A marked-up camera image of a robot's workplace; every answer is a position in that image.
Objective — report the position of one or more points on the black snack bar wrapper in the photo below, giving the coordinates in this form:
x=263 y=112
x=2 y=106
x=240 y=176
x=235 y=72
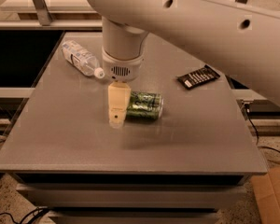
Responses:
x=198 y=77

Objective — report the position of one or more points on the metal rail frame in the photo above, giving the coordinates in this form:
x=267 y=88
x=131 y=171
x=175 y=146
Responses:
x=42 y=19

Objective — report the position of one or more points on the cardboard box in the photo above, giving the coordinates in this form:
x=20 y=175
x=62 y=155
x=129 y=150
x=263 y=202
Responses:
x=267 y=193

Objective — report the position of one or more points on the grey drawer cabinet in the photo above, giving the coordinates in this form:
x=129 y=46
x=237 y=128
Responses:
x=178 y=169

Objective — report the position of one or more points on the green soda can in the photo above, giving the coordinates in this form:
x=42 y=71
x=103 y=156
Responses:
x=145 y=105

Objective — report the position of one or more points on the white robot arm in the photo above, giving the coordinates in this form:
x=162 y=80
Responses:
x=240 y=41

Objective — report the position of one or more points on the clear plastic water bottle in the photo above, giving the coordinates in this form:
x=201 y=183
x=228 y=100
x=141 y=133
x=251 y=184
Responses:
x=82 y=59

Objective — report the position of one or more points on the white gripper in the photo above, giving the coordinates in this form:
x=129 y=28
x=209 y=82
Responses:
x=122 y=67

